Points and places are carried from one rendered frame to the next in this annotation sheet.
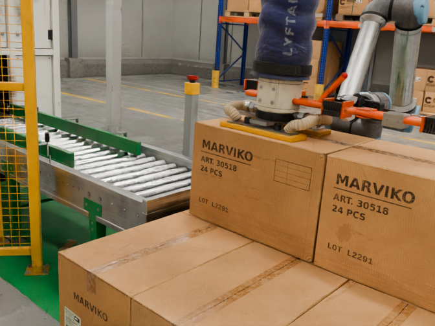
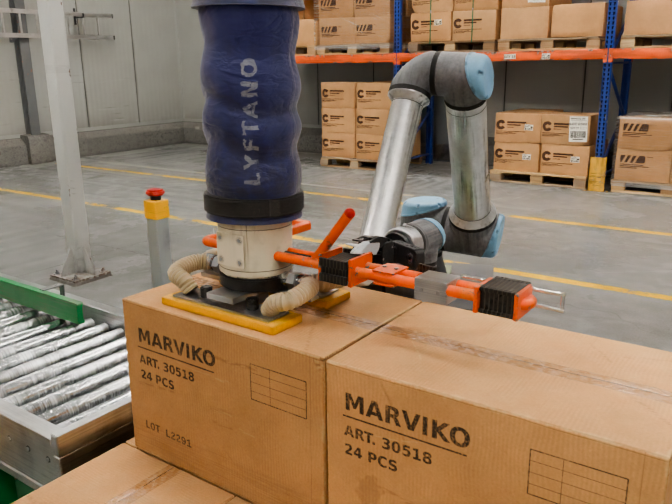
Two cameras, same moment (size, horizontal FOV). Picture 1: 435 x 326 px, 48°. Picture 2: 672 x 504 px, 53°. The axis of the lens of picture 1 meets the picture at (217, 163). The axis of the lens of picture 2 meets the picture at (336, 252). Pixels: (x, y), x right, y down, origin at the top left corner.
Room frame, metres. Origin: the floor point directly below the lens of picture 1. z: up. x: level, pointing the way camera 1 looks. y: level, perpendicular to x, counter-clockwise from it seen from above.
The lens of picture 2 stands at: (0.36, -0.28, 1.49)
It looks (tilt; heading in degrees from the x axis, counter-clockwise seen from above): 16 degrees down; 355
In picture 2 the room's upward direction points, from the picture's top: 1 degrees counter-clockwise
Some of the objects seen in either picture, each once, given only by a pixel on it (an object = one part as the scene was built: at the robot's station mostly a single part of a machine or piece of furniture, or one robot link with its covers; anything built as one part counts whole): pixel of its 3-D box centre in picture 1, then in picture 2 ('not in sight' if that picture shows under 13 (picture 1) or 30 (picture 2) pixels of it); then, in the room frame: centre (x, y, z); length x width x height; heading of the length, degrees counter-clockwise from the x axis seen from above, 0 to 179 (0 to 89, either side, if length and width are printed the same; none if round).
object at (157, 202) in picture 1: (200, 189); (164, 392); (2.18, 0.07, 0.58); 0.70 x 0.03 x 0.06; 139
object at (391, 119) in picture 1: (395, 119); (437, 287); (1.60, -0.58, 1.06); 0.07 x 0.07 x 0.04; 50
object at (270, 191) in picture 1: (278, 178); (273, 376); (1.90, -0.25, 0.75); 0.60 x 0.40 x 0.40; 50
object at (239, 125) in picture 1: (261, 126); (229, 302); (1.82, -0.16, 0.97); 0.34 x 0.10 x 0.05; 50
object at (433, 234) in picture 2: (375, 104); (419, 239); (1.97, -0.62, 1.06); 0.12 x 0.09 x 0.10; 139
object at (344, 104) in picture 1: (336, 107); (345, 266); (1.73, -0.41, 1.07); 0.10 x 0.08 x 0.06; 140
